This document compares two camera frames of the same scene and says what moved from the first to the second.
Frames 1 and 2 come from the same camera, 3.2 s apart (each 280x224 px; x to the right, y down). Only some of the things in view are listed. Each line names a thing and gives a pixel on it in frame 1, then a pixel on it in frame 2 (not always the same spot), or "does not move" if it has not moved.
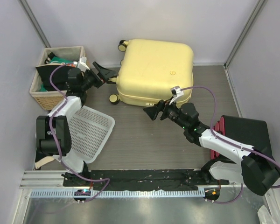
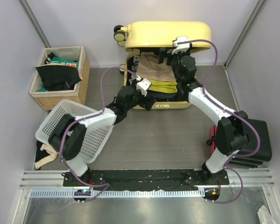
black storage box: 253,132 does not move
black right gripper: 153,111 -> 164,53
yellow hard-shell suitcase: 148,70 -> 160,35
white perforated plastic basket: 90,128 does not move
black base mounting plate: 121,179 does not move
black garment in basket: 59,77 does not move
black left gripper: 106,74 -> 146,105
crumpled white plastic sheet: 264,216 does not move
